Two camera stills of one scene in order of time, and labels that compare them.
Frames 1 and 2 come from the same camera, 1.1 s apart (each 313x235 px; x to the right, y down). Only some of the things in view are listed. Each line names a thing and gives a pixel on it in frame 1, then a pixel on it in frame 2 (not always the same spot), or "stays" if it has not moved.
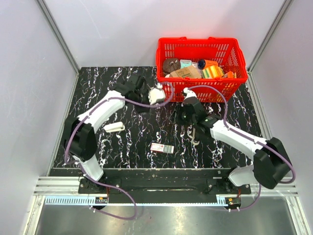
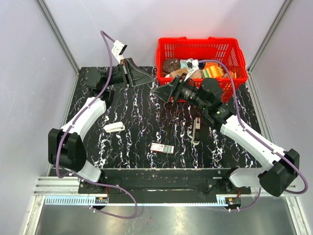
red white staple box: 162,148 stays
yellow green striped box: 212,72 stays
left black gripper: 145,109 to 137,77
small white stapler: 114,127 stays
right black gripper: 179,109 to 164,92
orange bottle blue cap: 203,63 stays
